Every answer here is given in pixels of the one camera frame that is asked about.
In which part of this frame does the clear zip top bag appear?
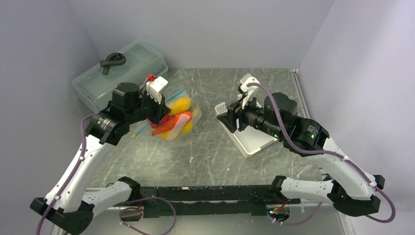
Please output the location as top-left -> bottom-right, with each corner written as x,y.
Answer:
132,89 -> 202,141

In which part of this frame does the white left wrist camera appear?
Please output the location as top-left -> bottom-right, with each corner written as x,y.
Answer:
146,76 -> 168,104

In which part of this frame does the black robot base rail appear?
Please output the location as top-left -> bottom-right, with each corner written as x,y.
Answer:
110,185 -> 300,218

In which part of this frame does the aluminium frame rail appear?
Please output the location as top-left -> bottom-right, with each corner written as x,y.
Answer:
290,69 -> 345,206

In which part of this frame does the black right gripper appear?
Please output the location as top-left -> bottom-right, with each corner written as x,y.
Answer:
217,92 -> 284,140

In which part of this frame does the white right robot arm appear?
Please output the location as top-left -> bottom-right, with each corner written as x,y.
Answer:
215,93 -> 385,217

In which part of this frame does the orange toy carrot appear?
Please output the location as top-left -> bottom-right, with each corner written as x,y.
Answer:
151,113 -> 192,136

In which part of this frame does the white perforated plastic basket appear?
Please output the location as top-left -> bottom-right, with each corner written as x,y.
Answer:
219,122 -> 277,158

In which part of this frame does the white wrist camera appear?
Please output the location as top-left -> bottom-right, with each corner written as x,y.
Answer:
146,76 -> 168,104
238,73 -> 260,110

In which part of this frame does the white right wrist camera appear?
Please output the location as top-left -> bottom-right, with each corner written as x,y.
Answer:
238,73 -> 260,110

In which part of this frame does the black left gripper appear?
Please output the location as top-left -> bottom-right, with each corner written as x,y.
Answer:
126,89 -> 171,125

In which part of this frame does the yellow toy lemon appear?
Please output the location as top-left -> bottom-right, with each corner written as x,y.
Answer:
191,107 -> 200,118
169,98 -> 191,116

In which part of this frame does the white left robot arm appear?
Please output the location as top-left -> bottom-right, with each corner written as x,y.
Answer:
30,77 -> 170,235

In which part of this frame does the green lidded storage box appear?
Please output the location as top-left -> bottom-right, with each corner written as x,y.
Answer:
71,41 -> 168,113

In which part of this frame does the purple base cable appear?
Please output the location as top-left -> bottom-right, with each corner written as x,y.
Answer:
118,198 -> 177,235

